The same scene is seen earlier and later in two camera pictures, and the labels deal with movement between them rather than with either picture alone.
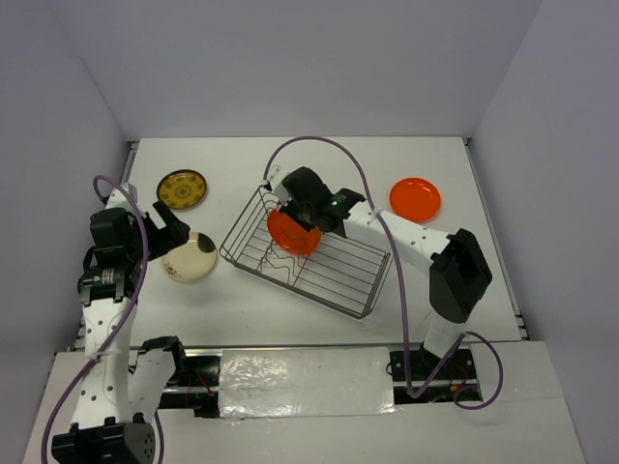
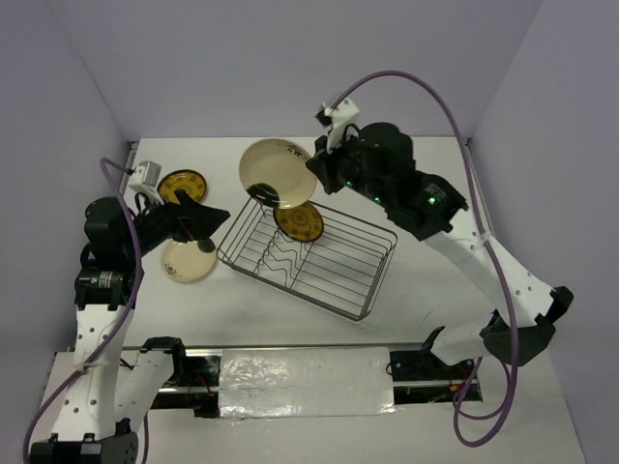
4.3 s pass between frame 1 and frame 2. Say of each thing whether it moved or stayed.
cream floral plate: stayed
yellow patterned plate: stayed
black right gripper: moved
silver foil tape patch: stayed
